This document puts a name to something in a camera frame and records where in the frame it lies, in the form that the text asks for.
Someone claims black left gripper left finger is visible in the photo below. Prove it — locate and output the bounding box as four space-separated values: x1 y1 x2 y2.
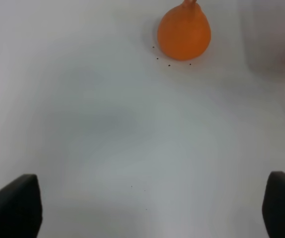
0 174 43 238

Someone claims orange fruit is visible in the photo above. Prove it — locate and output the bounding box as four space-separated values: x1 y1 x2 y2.
157 0 211 61

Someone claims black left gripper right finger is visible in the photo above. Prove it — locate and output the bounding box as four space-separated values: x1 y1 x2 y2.
262 171 285 238

